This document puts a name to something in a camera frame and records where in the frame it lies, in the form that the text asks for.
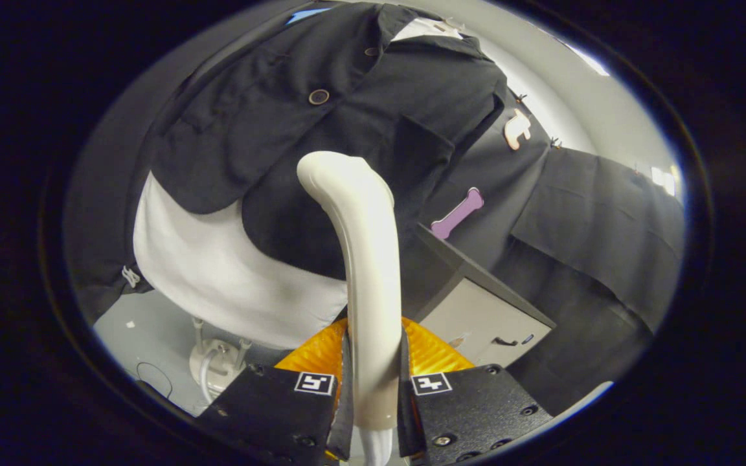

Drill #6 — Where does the black suit jacket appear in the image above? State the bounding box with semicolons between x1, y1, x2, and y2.
143;3;506;282

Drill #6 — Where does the white mannequin torso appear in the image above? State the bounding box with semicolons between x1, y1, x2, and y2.
132;18;466;350

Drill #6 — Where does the white garment steamer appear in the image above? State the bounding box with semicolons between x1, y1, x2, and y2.
297;151;406;466

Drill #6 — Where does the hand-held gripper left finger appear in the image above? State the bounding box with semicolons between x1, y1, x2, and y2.
197;317;354;463

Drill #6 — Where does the black backdrop cloth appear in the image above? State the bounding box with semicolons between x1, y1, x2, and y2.
62;0;684;418

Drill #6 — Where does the white round stand base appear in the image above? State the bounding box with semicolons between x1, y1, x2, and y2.
188;317;251;405

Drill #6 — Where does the grey cabinet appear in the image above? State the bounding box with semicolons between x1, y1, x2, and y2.
412;223;556;370

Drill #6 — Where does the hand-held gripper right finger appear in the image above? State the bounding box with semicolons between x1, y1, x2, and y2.
397;317;554;463

